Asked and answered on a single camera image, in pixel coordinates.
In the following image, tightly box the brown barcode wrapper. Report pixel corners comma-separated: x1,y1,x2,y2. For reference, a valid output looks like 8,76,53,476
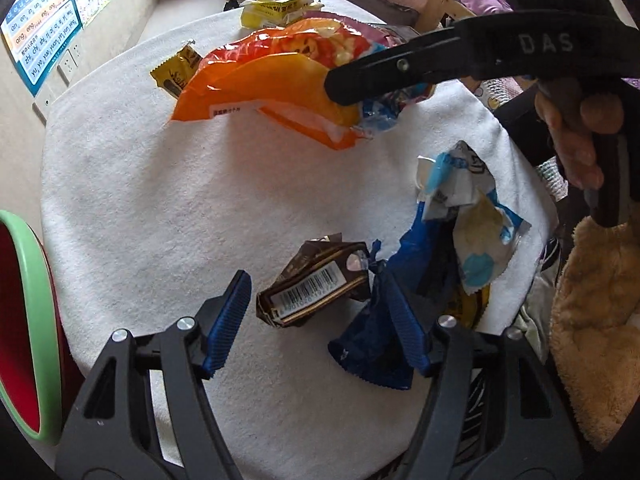
255,234,373,330

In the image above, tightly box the black cloth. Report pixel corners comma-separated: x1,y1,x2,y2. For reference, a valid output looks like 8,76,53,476
495,95,568,167

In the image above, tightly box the person's right hand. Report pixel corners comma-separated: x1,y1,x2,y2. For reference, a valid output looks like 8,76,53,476
535,85,626,191

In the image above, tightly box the clear wrapper with blue circle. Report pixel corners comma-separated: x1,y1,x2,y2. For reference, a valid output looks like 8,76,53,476
452,190,532,296

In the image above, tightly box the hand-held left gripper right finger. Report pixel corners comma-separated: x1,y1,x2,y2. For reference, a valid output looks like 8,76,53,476
382,275,586,480

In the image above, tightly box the crumpled white blue wrapper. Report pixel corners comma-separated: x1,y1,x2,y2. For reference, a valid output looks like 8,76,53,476
415,140,496,223

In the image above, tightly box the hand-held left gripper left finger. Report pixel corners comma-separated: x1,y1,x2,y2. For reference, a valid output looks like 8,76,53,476
55,270,252,480

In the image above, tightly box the clear blue white wrapper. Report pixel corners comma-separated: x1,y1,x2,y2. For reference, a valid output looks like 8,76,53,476
357,82,436,135

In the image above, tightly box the yellow crumpled packet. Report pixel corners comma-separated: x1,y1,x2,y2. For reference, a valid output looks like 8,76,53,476
240,0,326,30

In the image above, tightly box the wooden frame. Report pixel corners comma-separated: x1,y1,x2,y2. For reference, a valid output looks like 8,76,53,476
415,0,476,33

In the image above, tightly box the orange snack bag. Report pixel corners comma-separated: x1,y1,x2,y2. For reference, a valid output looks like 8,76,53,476
170,16,436,152

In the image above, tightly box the green red bowl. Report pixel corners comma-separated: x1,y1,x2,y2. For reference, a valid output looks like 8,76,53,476
0,210,67,446

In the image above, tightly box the small yellow brown wrapper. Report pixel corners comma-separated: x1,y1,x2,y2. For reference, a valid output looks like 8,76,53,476
150,42,203,100

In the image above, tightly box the dark blue wrapper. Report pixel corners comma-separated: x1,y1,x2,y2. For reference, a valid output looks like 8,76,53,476
327,210,461,391

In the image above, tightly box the white patterned cloth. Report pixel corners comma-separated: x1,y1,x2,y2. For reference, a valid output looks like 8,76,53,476
470,75,537,112

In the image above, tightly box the yellow striped snack wrapper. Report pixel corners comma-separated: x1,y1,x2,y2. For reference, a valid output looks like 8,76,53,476
445,285,492,332

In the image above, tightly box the blue letter wall poster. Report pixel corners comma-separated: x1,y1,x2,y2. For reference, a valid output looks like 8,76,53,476
0,0,83,98

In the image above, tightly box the person's right forearm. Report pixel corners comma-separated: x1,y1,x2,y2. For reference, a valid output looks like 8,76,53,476
550,215,640,453

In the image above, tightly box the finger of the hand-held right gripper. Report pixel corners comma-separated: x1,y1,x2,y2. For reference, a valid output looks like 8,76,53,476
325,25,468,107

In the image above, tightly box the white table cloth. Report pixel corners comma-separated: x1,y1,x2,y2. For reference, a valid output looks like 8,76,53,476
40,0,561,480

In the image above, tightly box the pink patterned wrapper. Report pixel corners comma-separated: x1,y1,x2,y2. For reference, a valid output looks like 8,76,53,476
370,22,426,50

